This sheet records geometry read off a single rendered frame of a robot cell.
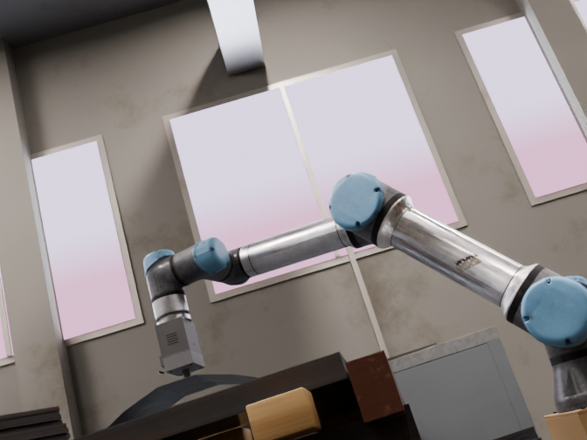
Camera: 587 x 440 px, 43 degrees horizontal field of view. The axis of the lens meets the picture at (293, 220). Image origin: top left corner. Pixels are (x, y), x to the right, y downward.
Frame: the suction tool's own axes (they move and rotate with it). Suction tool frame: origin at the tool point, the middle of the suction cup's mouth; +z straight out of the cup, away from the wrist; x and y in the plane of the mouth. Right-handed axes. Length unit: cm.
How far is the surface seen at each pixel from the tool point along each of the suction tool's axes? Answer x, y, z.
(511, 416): 68, -83, 22
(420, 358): 49, -82, -3
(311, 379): 35, 77, 18
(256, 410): 30, 82, 20
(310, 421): 35, 82, 22
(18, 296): -195, -309, -162
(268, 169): -6, -351, -208
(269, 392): 31, 77, 18
